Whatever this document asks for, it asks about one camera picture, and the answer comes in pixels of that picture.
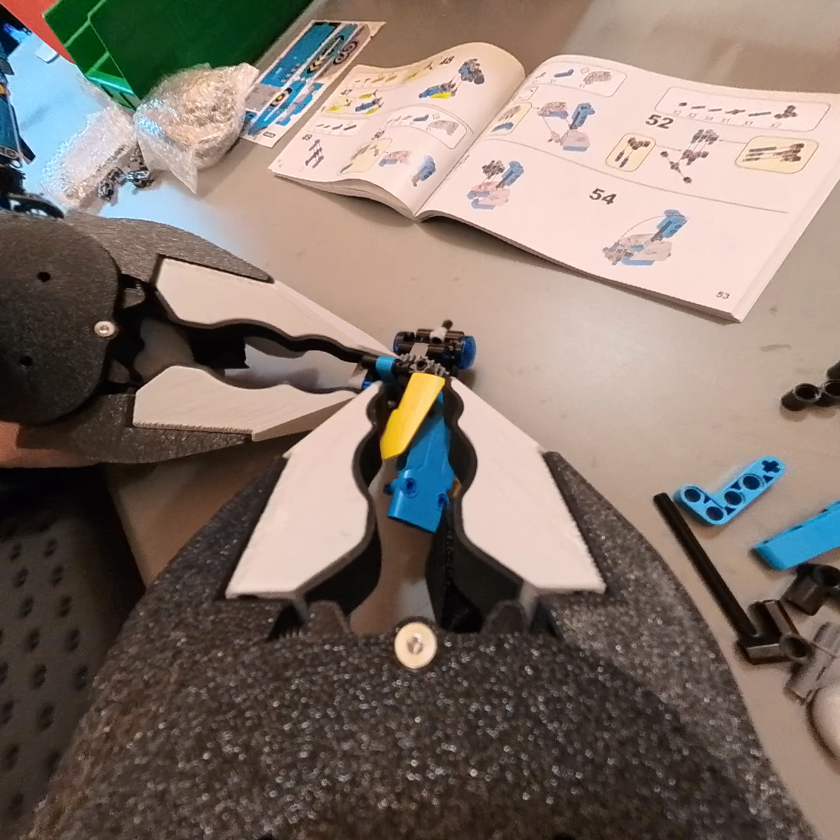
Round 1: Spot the black brick axle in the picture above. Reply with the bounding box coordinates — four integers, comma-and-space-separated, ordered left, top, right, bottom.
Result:
653, 493, 769, 662

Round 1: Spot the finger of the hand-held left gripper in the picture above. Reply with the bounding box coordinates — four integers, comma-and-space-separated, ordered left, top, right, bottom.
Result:
131, 364, 371, 443
153, 257, 396, 368

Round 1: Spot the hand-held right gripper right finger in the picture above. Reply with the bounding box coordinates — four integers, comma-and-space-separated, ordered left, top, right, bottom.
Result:
427, 379, 606, 632

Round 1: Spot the blue sticker sheet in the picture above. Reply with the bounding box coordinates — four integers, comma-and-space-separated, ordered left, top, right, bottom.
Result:
241, 21, 385, 147

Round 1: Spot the blue yellow brick assembly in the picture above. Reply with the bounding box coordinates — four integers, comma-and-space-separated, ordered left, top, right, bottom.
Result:
379, 373, 462, 534

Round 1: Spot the open instruction booklet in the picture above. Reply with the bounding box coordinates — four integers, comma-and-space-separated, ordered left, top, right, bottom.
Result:
269, 42, 840, 322

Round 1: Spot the crumpled clear plastic bag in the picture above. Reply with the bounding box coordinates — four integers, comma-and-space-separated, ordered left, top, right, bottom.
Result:
38, 108, 157, 206
133, 62, 260, 193

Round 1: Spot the green plastic bin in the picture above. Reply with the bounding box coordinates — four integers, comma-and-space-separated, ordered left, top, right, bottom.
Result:
42, 0, 316, 111

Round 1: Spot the pile of loose brick pieces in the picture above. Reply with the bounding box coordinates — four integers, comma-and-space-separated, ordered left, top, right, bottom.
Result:
738, 360, 840, 703

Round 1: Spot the black perforated mat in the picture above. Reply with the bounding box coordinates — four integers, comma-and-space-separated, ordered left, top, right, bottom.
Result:
0, 469, 147, 840

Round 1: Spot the orange plastic bin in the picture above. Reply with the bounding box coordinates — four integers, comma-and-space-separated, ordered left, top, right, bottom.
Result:
0, 0, 78, 64

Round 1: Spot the blue perforated brick beam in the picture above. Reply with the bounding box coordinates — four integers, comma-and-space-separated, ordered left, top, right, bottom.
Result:
673, 456, 787, 527

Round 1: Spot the long blue brick beam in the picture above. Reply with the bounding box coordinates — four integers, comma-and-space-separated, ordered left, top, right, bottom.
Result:
752, 500, 840, 571

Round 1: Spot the black blue gear brick assembly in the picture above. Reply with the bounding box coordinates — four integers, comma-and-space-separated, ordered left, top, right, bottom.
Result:
357, 319, 476, 396

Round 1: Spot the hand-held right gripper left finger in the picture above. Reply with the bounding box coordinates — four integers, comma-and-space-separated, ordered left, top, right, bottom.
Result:
225, 381, 389, 603

